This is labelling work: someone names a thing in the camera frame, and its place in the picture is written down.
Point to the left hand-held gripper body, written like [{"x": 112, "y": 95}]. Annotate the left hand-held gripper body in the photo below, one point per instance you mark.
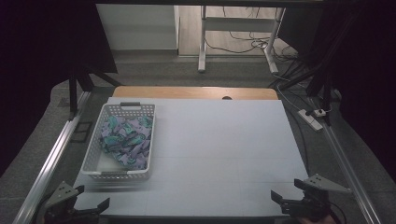
[{"x": 60, "y": 196}]

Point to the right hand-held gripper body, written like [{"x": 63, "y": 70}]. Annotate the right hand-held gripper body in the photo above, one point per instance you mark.
[{"x": 313, "y": 199}]

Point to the white plastic perforated basket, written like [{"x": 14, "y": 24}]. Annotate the white plastic perforated basket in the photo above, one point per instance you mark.
[{"x": 93, "y": 155}]

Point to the purple and teal patterned cloth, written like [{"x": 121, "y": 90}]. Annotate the purple and teal patterned cloth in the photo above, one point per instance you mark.
[{"x": 127, "y": 140}]

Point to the person's right hand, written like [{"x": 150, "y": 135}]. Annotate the person's right hand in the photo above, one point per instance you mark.
[{"x": 316, "y": 221}]

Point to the white power strip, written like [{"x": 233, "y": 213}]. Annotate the white power strip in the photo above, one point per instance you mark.
[{"x": 309, "y": 119}]

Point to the white table cover board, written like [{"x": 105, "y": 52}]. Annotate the white table cover board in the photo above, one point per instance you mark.
[{"x": 224, "y": 155}]

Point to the white plug adapter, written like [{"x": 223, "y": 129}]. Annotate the white plug adapter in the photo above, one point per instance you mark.
[{"x": 319, "y": 112}]

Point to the black metal stand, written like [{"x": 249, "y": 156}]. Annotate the black metal stand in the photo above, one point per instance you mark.
[
  {"x": 320, "y": 74},
  {"x": 77, "y": 84}
]

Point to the black curtain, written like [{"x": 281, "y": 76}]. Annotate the black curtain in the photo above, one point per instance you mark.
[
  {"x": 367, "y": 77},
  {"x": 37, "y": 62}
]

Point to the wooden table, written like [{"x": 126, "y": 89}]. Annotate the wooden table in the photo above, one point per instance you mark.
[{"x": 186, "y": 92}]

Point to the white cabinet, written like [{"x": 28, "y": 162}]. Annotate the white cabinet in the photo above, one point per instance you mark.
[{"x": 137, "y": 26}]

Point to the aluminium rail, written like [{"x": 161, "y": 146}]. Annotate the aluminium rail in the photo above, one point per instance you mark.
[
  {"x": 53, "y": 161},
  {"x": 345, "y": 168}
]

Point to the black floor bracket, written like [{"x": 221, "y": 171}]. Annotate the black floor bracket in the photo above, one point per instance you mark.
[{"x": 81, "y": 132}]

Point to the white metal desk frame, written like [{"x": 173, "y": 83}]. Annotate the white metal desk frame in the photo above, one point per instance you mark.
[{"x": 236, "y": 24}]

